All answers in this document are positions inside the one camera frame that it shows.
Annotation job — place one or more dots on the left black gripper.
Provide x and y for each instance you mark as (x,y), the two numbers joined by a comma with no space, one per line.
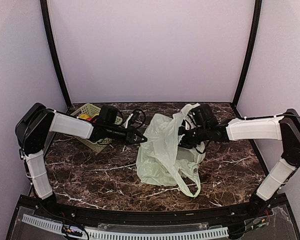
(129,136)

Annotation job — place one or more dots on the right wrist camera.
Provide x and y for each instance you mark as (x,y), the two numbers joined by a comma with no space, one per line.
(200,117)

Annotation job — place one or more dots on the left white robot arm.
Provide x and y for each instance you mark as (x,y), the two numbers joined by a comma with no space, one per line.
(36,125)

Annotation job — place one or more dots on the black frame post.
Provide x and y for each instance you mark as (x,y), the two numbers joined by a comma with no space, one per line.
(249,52)
(53,52)

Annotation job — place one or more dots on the yellow toy banana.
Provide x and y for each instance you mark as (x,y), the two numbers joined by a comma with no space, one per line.
(84,116)

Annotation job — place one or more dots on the red toy apple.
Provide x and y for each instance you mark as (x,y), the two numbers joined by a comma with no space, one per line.
(93,119)

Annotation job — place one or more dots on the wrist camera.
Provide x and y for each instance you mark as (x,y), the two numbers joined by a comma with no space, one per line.
(200,117)
(108,115)

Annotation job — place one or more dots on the light green plastic bag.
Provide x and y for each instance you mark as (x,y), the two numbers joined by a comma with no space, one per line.
(161,161)

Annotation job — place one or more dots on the black front table rail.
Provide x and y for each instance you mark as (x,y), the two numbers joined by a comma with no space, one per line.
(230,216)

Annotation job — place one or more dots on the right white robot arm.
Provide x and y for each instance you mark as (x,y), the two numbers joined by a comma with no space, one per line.
(275,136)

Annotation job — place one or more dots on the white slotted cable duct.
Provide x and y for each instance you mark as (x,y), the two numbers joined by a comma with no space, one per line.
(104,231)

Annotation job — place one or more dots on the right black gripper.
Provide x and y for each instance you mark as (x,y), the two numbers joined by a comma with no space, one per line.
(183,138)

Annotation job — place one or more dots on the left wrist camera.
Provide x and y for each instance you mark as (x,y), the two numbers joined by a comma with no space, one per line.
(108,115)

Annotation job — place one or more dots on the left black frame post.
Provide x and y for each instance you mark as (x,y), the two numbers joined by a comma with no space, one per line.
(53,52)

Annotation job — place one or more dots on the right black frame post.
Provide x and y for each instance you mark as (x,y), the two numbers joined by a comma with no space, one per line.
(249,52)

